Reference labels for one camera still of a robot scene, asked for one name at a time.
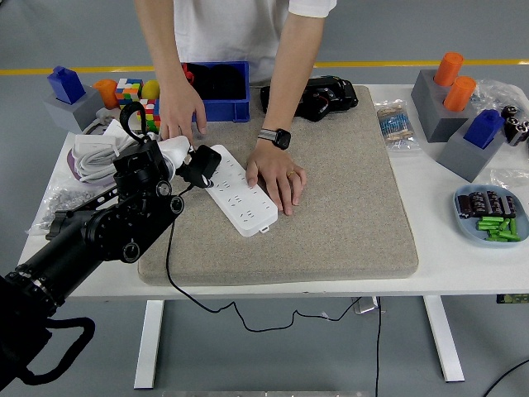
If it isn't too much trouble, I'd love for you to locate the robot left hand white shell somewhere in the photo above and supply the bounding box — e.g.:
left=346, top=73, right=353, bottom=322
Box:
left=159, top=135, right=214, bottom=189

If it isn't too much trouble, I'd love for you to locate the clear bag of resistors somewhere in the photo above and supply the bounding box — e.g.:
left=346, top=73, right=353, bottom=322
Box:
left=374, top=98, right=422, bottom=153

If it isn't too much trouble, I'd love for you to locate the white switch panel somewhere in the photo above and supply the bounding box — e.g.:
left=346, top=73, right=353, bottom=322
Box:
left=102, top=119, right=140, bottom=144

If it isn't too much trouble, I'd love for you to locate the grey-brown mat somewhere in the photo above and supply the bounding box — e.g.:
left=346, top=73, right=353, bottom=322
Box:
left=137, top=84, right=419, bottom=286

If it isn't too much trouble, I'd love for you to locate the black electronic device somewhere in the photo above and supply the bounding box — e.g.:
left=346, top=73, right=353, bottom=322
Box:
left=260, top=75, right=359, bottom=123

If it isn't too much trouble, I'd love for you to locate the small rubik's cube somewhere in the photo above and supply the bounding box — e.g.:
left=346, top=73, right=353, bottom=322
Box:
left=136, top=98, right=161, bottom=132

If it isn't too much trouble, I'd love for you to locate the clear bag of screws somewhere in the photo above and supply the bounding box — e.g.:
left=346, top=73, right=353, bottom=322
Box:
left=25, top=188, right=104, bottom=237

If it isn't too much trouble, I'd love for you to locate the black fabric pouch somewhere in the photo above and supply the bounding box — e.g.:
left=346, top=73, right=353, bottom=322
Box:
left=189, top=64, right=247, bottom=100

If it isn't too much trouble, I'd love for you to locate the blue-grey plate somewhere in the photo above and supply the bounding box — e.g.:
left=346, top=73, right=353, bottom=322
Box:
left=452, top=184, right=529, bottom=248

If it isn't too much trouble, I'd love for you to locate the white power strip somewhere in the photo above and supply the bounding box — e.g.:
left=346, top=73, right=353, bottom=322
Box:
left=204, top=143, right=279, bottom=237

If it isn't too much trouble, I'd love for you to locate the large rubik's cube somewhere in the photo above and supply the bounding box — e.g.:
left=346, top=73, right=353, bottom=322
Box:
left=114, top=77, right=144, bottom=109

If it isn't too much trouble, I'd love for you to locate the blue plastic bin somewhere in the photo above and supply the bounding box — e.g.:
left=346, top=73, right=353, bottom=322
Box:
left=180, top=60, right=251, bottom=123

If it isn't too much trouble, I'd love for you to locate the person's right hand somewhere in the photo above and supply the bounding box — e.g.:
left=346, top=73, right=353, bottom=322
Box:
left=159, top=84, right=207, bottom=150

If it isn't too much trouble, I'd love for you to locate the blue house-shaped block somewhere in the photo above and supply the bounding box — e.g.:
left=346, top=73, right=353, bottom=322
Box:
left=462, top=109, right=505, bottom=150
left=46, top=65, right=87, bottom=104

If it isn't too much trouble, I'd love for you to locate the black plug with cord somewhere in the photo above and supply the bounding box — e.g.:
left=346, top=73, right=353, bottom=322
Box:
left=164, top=144, right=375, bottom=332

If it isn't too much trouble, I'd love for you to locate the grey two-hole block holder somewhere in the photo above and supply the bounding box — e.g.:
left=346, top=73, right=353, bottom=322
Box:
left=410, top=69, right=476, bottom=144

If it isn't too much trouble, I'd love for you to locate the person's left hand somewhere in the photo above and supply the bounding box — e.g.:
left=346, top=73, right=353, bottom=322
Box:
left=246, top=142, right=307, bottom=216

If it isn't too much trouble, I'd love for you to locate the green circuit board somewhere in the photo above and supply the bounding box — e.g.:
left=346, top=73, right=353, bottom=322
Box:
left=495, top=292, right=529, bottom=305

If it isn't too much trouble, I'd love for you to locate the black floor cable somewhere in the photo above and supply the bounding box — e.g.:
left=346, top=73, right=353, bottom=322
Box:
left=482, top=358, right=529, bottom=397

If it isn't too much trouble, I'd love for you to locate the black hanging cable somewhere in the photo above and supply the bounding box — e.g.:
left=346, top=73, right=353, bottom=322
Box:
left=374, top=297, right=384, bottom=397

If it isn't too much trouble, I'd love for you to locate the person's torso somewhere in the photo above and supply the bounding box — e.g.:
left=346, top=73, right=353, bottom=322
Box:
left=172, top=0, right=338, bottom=84

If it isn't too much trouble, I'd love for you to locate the grey-white coiled cable with plug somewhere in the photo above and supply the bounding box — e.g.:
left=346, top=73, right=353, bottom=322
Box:
left=73, top=108, right=125, bottom=183

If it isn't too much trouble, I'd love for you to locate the clear plastic bag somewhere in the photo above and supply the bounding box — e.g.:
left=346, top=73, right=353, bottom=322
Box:
left=470, top=78, right=528, bottom=115
left=489, top=167, right=529, bottom=191

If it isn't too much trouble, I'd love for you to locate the grey single-slot block holder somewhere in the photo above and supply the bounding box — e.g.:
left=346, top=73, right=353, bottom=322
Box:
left=436, top=119, right=508, bottom=184
left=43, top=85, right=104, bottom=133

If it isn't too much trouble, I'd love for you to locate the black wristwatch striped band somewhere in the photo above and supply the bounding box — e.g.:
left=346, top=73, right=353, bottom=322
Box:
left=258, top=127, right=292, bottom=150

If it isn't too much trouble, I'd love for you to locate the silver bracket under table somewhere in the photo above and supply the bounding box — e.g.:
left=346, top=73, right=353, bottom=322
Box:
left=350, top=295, right=386, bottom=316

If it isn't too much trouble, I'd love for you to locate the white table leg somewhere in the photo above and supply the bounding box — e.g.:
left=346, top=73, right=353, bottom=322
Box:
left=133, top=299, right=165, bottom=390
left=422, top=295, right=466, bottom=382

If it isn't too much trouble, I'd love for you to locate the orange plastic cylinder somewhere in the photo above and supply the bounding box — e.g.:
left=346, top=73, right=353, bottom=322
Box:
left=432, top=51, right=465, bottom=87
left=91, top=79, right=121, bottom=109
left=442, top=75, right=477, bottom=112

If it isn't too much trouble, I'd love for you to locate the black electrolytic capacitor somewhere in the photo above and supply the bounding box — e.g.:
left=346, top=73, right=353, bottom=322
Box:
left=455, top=194, right=473, bottom=218
left=485, top=190, right=503, bottom=217
left=469, top=192, right=488, bottom=217
left=499, top=194, right=520, bottom=218

